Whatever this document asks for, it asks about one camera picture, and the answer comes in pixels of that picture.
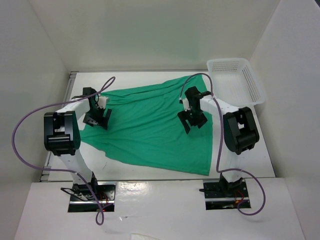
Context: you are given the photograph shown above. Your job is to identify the white plastic mesh basket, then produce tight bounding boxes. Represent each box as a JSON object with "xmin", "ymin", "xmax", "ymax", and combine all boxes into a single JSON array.
[{"xmin": 206, "ymin": 58, "xmax": 267, "ymax": 107}]

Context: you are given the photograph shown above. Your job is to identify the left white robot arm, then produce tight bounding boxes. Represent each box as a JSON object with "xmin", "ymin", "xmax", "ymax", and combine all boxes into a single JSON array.
[{"xmin": 44, "ymin": 87, "xmax": 112, "ymax": 200}]

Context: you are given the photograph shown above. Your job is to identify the green tank top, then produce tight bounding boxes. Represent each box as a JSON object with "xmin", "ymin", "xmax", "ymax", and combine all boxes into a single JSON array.
[{"xmin": 80, "ymin": 75, "xmax": 213, "ymax": 176}]

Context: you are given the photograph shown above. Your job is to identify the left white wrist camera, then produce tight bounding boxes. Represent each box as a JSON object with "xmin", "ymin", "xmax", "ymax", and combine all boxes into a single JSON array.
[{"xmin": 97, "ymin": 96, "xmax": 110, "ymax": 110}]

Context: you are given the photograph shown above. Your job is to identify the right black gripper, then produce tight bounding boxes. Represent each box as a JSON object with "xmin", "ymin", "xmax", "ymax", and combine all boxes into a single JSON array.
[{"xmin": 177, "ymin": 106, "xmax": 208, "ymax": 134}]

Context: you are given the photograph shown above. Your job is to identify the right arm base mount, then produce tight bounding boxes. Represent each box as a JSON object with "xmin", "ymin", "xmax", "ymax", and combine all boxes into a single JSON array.
[{"xmin": 198, "ymin": 177, "xmax": 251, "ymax": 210}]

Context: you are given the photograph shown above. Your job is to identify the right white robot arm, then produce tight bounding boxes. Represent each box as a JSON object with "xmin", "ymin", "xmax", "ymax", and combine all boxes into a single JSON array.
[{"xmin": 177, "ymin": 86, "xmax": 260, "ymax": 197}]

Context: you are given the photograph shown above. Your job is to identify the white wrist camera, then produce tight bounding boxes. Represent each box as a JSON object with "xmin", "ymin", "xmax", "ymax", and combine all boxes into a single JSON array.
[
  {"xmin": 179, "ymin": 97, "xmax": 191, "ymax": 112},
  {"xmin": 97, "ymin": 96, "xmax": 110, "ymax": 110}
]

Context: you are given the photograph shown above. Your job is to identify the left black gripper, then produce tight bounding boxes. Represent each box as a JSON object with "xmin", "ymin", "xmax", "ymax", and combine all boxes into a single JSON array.
[{"xmin": 83, "ymin": 105, "xmax": 112, "ymax": 130}]

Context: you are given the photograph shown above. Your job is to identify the aluminium table edge rail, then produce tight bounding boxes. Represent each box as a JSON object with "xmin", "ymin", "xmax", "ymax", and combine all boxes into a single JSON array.
[{"xmin": 39, "ymin": 71, "xmax": 78, "ymax": 182}]

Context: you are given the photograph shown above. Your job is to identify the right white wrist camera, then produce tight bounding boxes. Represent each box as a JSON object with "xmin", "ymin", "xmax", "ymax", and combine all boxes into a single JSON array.
[{"xmin": 179, "ymin": 97, "xmax": 191, "ymax": 112}]

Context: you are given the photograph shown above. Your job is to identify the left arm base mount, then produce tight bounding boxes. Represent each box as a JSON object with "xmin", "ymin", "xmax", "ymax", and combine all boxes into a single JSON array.
[{"xmin": 60, "ymin": 181, "xmax": 116, "ymax": 213}]

